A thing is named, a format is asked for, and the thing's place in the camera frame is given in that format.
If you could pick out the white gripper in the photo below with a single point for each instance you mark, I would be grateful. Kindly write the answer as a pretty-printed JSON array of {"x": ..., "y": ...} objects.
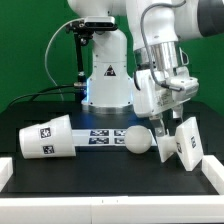
[{"x": 149, "y": 99}]

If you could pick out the white lamp bulb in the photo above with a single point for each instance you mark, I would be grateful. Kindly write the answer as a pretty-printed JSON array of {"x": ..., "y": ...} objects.
[{"x": 138, "y": 139}]

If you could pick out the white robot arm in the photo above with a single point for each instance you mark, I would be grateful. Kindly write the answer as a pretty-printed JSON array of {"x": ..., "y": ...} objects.
[{"x": 137, "y": 60}]

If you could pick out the white lamp shade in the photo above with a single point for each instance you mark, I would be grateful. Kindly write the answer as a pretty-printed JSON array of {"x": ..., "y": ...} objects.
[{"x": 50, "y": 139}]

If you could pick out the white marker sheet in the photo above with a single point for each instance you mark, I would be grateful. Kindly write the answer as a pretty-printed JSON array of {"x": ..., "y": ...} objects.
[{"x": 98, "y": 137}]

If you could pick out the white right rail block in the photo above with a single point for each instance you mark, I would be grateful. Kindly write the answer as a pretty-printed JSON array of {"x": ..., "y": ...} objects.
[{"x": 214, "y": 172}]

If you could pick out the white rail block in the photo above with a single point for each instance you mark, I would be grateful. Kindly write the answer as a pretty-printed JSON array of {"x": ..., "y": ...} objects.
[
  {"x": 6, "y": 171},
  {"x": 214, "y": 172}
]

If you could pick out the white front rail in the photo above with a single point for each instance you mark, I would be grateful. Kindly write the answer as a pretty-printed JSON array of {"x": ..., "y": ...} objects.
[{"x": 113, "y": 210}]

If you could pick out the black camera on stand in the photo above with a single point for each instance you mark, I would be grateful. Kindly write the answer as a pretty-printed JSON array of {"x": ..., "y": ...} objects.
[{"x": 83, "y": 30}]

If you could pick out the white left rail block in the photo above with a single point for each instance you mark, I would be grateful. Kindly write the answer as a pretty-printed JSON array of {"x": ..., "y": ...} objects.
[{"x": 6, "y": 171}]

